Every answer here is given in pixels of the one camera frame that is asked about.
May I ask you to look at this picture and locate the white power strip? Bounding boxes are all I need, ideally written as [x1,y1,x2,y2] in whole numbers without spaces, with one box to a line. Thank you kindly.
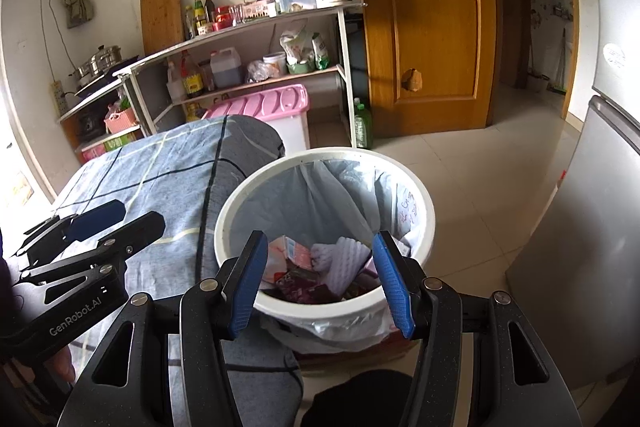
[49,80,69,116]

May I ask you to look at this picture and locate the dark liquid plastic jug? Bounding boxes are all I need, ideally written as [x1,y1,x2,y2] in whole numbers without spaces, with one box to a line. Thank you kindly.
[209,47,244,89]

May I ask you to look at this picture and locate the wooden cutting board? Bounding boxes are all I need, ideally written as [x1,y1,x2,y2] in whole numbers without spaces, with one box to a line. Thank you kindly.
[139,0,184,56]

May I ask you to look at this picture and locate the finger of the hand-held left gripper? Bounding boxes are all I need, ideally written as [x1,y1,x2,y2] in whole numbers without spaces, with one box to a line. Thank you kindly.
[12,210,166,288]
[14,199,126,260]

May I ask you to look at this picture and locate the pink utensil holder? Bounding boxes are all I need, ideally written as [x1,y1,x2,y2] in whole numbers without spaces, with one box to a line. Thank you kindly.
[234,0,274,22]

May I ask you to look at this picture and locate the pink plastic basket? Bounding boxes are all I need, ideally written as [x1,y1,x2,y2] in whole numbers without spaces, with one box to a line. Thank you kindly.
[103,106,139,134]

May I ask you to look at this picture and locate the upright green pouch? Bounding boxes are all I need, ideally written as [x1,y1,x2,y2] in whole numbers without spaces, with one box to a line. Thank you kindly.
[310,31,331,70]

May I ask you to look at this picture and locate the person's left hand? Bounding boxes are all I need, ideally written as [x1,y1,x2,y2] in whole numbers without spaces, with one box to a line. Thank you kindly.
[50,347,76,383]

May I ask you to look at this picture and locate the red green cardboard box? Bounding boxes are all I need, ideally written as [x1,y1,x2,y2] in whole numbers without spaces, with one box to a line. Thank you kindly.
[79,126,144,164]

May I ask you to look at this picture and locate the clear plastic bag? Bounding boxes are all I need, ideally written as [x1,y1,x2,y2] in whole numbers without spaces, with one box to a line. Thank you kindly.
[245,60,274,83]

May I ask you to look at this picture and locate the white metal shelving rack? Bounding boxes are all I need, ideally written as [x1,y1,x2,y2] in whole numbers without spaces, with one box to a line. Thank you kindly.
[112,1,374,150]

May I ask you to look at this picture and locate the black rice cooker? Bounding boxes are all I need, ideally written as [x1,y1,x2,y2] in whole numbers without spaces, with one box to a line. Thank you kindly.
[79,109,104,138]

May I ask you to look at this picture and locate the black induction cooktop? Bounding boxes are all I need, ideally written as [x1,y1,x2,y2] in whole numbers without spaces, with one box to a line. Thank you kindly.
[74,56,141,96]

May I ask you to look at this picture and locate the yellow-label sauce bottle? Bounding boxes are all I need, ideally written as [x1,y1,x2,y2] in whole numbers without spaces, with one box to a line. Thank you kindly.
[179,50,205,99]

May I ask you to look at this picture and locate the white plastic tub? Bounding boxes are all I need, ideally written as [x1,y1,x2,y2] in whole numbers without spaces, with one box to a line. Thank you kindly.
[262,51,288,77]

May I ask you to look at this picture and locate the low side shelf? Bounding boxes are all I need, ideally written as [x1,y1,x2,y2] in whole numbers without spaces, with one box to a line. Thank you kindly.
[56,76,151,164]

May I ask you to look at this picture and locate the grey refrigerator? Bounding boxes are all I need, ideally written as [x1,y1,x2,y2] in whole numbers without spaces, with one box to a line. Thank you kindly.
[504,0,640,409]

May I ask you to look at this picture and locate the white trash bin with liner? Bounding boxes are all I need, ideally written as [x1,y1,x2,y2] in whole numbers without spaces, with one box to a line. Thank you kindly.
[222,159,427,356]

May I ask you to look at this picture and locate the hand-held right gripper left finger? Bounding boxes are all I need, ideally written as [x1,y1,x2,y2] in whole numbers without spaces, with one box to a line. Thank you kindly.
[67,229,269,427]

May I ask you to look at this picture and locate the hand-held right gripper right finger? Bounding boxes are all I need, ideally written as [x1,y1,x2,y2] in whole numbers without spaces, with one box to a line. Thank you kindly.
[371,230,583,427]

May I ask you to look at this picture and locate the wooden door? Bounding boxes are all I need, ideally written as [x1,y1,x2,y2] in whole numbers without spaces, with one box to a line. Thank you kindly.
[347,0,501,140]

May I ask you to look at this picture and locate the white ribbed foam sleeve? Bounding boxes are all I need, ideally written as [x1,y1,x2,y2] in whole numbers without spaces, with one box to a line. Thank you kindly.
[312,235,374,296]

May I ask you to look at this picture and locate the pink-lidded storage box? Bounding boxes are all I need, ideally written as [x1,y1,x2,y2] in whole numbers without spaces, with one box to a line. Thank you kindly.
[202,84,310,154]

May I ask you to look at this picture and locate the red strawberry milk carton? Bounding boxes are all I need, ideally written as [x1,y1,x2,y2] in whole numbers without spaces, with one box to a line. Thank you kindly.
[267,234,314,279]

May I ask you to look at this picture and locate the white snack bag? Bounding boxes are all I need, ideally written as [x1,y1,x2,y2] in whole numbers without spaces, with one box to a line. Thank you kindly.
[278,24,314,66]

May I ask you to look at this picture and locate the white plastic bottle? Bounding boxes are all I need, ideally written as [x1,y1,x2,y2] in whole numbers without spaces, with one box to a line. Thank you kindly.
[166,60,186,104]

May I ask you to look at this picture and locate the green plastic bottle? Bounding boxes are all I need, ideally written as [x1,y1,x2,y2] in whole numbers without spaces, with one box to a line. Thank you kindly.
[353,98,375,150]

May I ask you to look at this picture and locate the steel steamer pot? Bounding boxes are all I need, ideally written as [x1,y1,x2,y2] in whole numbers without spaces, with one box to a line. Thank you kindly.
[87,45,124,76]

